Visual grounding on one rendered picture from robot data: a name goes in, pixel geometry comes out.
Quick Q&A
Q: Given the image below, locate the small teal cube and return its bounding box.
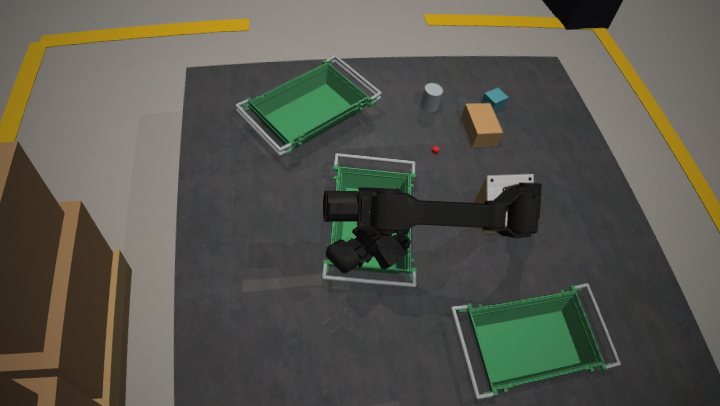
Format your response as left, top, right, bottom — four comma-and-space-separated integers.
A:
481, 88, 508, 111

